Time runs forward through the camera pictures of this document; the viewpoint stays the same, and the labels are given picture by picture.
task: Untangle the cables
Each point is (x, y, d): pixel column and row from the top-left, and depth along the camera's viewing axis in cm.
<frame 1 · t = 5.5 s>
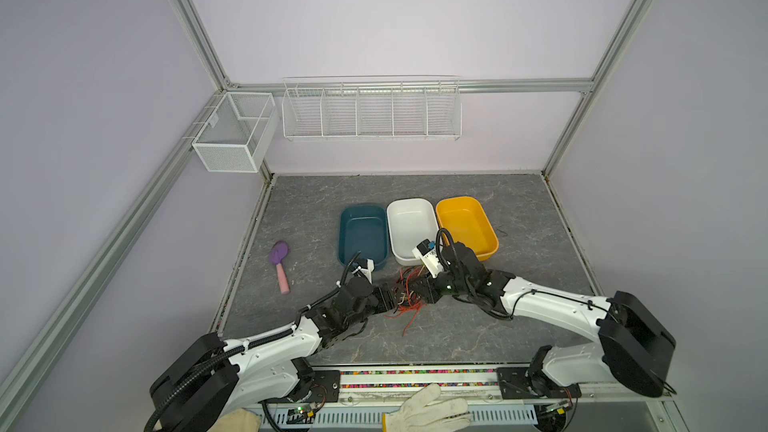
left hand: (397, 293, 81), fingers open
right hand: (408, 287, 79), fingers closed
teal plastic bin: (364, 228, 104), point 2 cm above the table
white plastic bin: (410, 221, 108), on the table
yellow plastic bin: (468, 224, 108), on the table
purple pink hairbrush: (278, 253, 98), point 2 cm above the table

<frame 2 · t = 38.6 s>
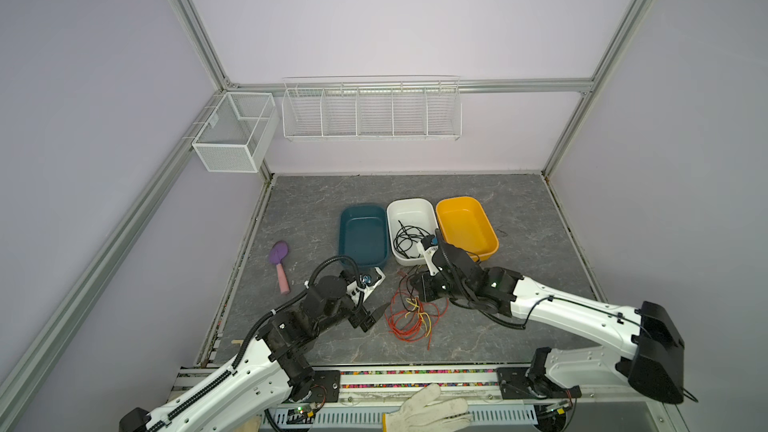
left hand: (374, 291, 74), fingers open
right hand: (410, 284, 75), fingers closed
the named things where they were.

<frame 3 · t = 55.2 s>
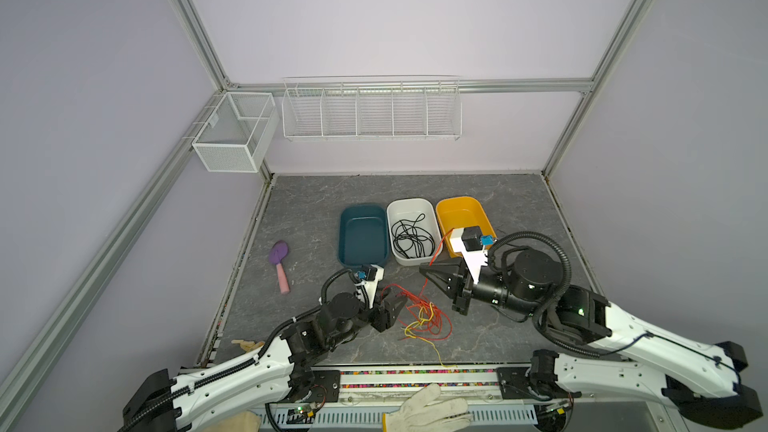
left hand: (399, 299, 74), fingers open
right hand: (421, 271, 54), fingers closed
the named things where they were.

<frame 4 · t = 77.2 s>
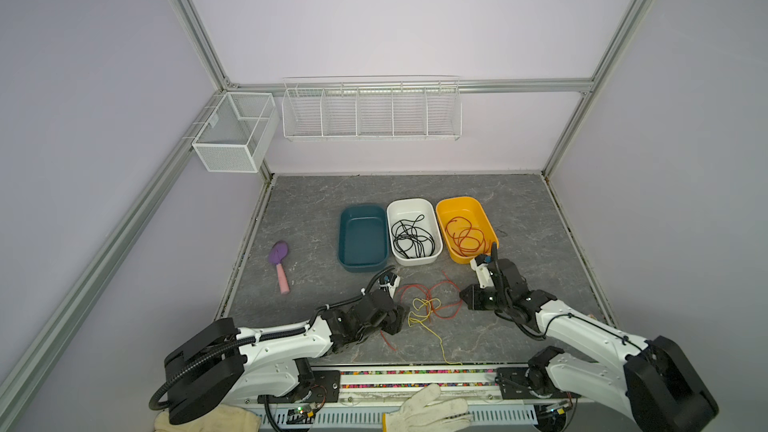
left hand: (400, 310, 82), fingers open
right hand: (462, 295, 86), fingers closed
the named things where they were.

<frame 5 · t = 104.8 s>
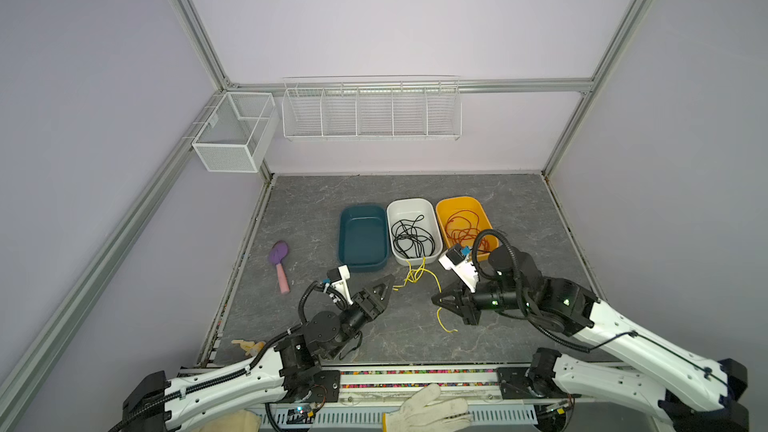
left hand: (393, 287, 69), fingers open
right hand: (434, 302, 64), fingers closed
the named things where they were.

